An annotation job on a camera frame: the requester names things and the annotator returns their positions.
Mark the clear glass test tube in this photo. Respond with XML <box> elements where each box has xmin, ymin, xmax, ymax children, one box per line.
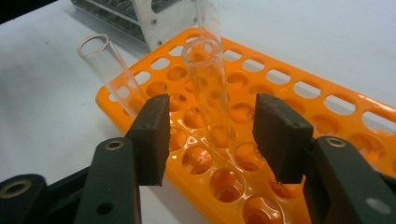
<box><xmin>76</xmin><ymin>33</ymin><xmax>149</xmax><ymax>119</ymax></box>
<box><xmin>181</xmin><ymin>37</ymin><xmax>233</xmax><ymax>147</ymax></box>

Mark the orange plastic test tube rack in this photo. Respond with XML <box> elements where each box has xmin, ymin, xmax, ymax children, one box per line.
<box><xmin>95</xmin><ymin>27</ymin><xmax>396</xmax><ymax>224</ymax></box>

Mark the metal test tube rack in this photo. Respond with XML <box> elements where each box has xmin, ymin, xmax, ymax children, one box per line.
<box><xmin>69</xmin><ymin>0</ymin><xmax>226</xmax><ymax>52</ymax></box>

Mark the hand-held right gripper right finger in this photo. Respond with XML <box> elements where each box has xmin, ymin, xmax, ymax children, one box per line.
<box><xmin>252</xmin><ymin>92</ymin><xmax>315</xmax><ymax>185</ymax></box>

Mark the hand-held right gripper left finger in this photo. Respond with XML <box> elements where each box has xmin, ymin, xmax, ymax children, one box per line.
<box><xmin>124</xmin><ymin>92</ymin><xmax>172</xmax><ymax>188</ymax></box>

